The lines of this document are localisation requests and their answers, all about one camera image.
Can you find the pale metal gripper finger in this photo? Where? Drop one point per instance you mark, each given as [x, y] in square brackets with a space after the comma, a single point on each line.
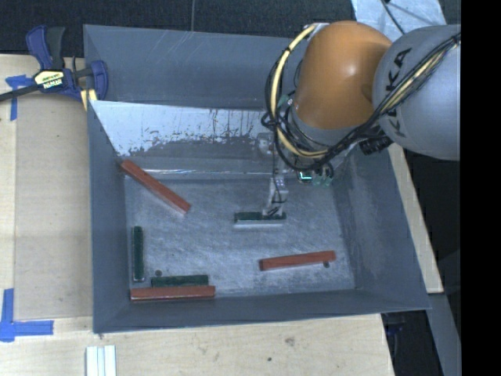
[278, 192]
[265, 142]

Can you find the dark green flat block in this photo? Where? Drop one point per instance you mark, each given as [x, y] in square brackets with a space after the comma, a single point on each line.
[180, 280]
[250, 216]
[138, 253]

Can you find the red-brown flat block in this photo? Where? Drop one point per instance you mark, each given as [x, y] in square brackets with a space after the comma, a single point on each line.
[297, 260]
[154, 186]
[172, 293]

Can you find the grey metal bin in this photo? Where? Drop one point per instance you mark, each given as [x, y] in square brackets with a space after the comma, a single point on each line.
[219, 249]

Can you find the black cylinder on white bracket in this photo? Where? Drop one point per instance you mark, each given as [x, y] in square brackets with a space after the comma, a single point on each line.
[375, 144]

